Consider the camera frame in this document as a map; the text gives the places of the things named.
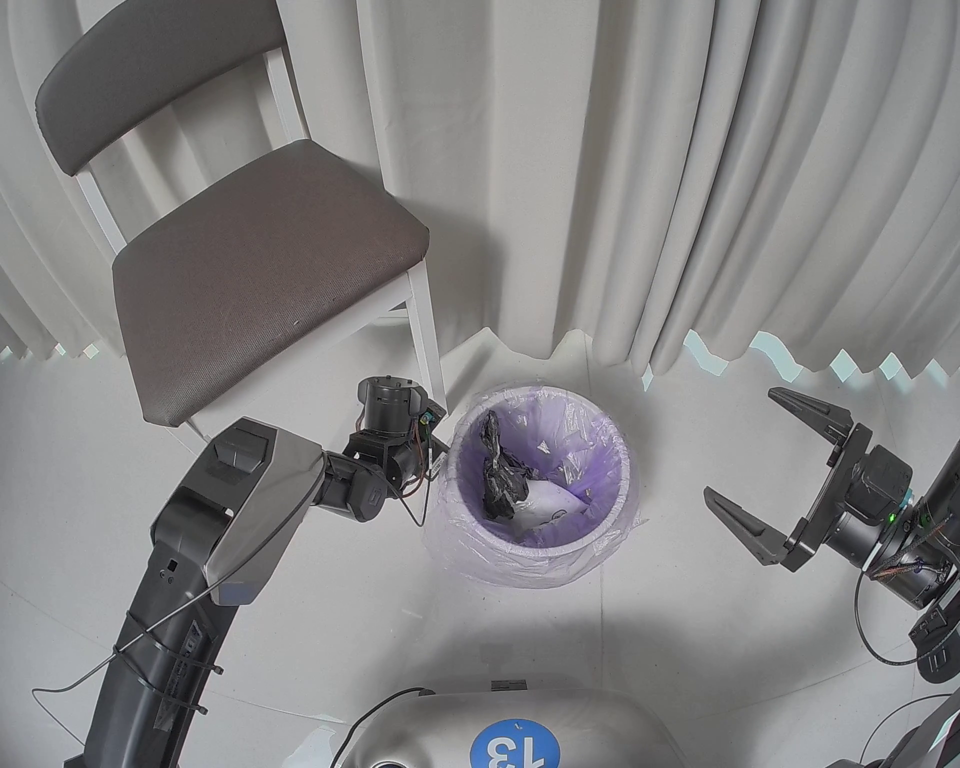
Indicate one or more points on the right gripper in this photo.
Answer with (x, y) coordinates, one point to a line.
(836, 517)

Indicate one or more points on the purple plastic bag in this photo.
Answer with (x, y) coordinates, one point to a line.
(592, 480)

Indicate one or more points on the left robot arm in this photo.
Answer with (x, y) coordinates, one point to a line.
(247, 510)

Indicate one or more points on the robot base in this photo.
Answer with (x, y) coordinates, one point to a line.
(600, 727)

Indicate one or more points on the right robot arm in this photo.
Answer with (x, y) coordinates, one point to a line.
(919, 577)

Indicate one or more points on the white trash bin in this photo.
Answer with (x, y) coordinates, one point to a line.
(540, 551)

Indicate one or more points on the crumpled black plastic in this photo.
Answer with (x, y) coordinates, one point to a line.
(499, 484)

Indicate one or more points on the white curtain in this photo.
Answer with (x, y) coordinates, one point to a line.
(675, 165)

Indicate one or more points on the white chair with grey seat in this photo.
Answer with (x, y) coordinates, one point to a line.
(255, 255)

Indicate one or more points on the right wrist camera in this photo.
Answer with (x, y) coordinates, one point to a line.
(885, 472)

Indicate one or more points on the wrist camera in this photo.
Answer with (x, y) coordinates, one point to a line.
(885, 472)
(429, 417)

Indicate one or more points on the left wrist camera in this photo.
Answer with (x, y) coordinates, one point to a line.
(429, 417)

